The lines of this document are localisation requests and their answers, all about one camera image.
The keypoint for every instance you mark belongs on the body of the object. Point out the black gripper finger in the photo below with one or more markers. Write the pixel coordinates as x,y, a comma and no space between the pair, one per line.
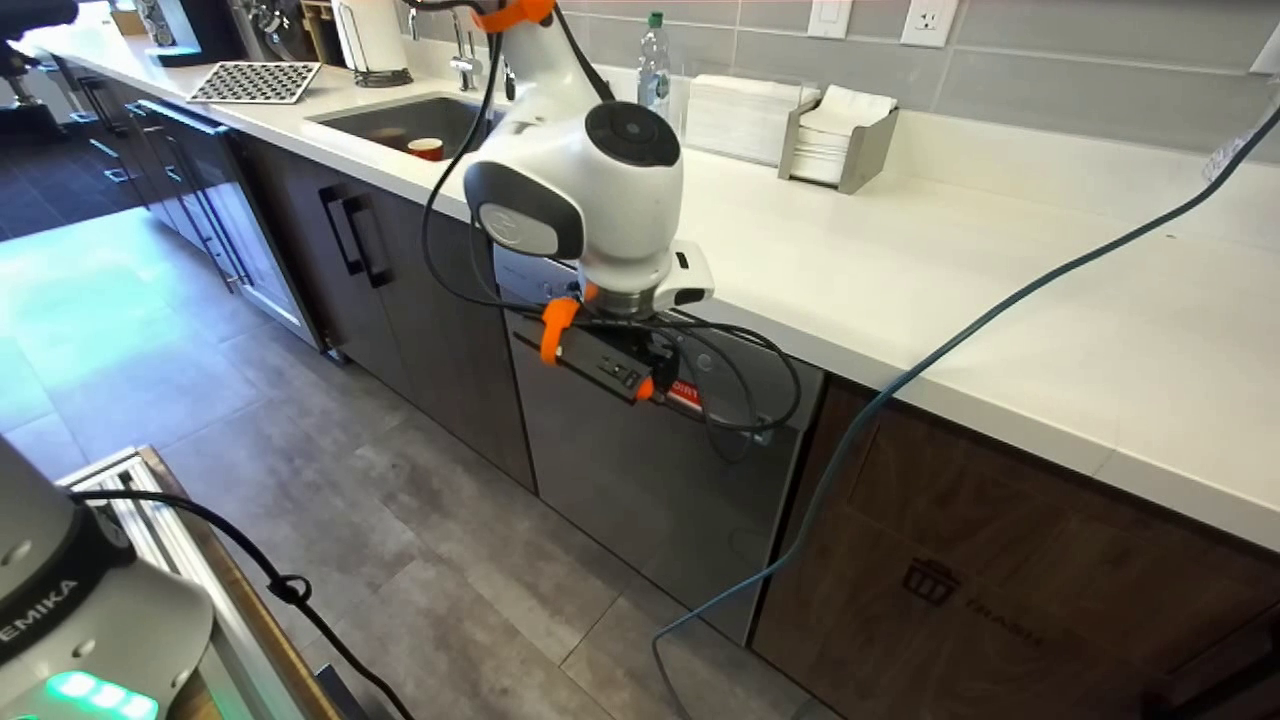
661,366
615,374

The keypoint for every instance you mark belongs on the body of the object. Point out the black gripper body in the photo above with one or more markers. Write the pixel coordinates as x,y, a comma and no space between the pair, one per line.
626,336

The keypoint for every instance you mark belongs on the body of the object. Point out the white red dishwasher tab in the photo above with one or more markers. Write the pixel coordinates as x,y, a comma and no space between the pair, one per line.
683,398

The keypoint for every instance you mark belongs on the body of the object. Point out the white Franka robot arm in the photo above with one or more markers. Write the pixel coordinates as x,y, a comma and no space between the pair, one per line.
603,186

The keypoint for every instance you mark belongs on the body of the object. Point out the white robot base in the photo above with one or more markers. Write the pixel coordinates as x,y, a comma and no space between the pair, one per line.
83,627

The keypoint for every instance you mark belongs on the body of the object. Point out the stainless steel dishwasher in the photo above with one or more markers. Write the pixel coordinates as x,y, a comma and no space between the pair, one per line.
652,494

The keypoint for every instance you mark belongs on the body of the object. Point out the dark wood sink cabinet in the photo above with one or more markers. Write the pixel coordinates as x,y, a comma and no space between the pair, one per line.
440,335

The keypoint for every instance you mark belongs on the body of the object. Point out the white paper towel stack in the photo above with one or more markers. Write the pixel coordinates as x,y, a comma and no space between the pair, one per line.
747,122

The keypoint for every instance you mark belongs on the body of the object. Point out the chrome faucet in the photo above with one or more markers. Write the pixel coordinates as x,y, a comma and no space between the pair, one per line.
652,73
467,61

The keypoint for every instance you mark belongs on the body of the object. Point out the white cup red inside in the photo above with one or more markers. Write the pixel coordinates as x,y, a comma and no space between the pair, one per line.
426,145

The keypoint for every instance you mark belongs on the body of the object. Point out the white napkin stack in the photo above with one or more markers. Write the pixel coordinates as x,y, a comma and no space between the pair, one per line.
825,135

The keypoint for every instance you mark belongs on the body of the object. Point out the gray napkin holder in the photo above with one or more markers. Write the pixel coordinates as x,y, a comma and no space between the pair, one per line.
875,153

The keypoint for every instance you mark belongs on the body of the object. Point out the white kitchen countertop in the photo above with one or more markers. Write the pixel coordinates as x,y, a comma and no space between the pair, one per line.
1002,292

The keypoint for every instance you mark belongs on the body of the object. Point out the wood cabinet with logo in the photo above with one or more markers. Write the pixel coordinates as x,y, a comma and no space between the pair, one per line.
1012,587

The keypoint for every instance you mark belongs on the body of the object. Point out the glass door undercounter appliance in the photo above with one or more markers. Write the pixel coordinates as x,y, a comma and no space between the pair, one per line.
227,213

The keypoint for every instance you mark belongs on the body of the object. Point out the wooden robot cart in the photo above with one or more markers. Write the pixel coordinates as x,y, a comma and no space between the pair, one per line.
265,627

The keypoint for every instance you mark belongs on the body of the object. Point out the striped drying mat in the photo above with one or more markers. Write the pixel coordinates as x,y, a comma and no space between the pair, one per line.
252,83

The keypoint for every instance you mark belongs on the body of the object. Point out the white wall outlet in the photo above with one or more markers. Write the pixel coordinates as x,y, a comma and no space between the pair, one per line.
931,21
831,16

